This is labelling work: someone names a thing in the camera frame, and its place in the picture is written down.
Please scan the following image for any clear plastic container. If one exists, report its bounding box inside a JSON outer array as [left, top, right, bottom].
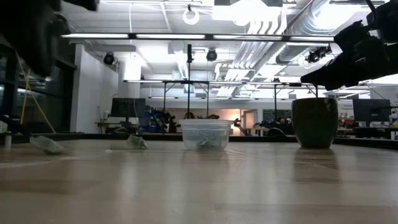
[[178, 118, 234, 152]]

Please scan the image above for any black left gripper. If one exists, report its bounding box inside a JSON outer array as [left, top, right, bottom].
[[0, 0, 71, 78]]

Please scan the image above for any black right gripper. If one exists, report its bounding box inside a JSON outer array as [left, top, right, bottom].
[[300, 19, 392, 92]]

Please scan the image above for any black tripod pole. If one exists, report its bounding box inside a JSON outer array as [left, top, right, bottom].
[[183, 43, 195, 120]]

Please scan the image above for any dark green ceramic cup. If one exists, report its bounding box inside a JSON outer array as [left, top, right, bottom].
[[291, 96, 340, 149]]

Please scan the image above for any yellow cable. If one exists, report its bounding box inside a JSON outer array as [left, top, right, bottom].
[[17, 55, 57, 134]]

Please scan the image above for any black metal frame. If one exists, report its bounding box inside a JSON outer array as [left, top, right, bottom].
[[123, 79, 320, 119]]

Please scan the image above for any white green paper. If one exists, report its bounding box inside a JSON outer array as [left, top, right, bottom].
[[125, 134, 148, 150], [29, 135, 65, 155], [188, 129, 225, 149]]

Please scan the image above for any white cable loop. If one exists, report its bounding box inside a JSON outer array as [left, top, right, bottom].
[[182, 6, 200, 26]]

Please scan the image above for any long ceiling light bar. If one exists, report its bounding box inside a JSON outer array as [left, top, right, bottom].
[[61, 33, 335, 43]]

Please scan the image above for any background desk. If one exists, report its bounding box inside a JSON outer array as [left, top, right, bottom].
[[95, 121, 141, 135]]

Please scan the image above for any black computer monitor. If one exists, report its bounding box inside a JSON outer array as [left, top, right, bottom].
[[352, 98, 392, 123], [110, 98, 147, 119]]

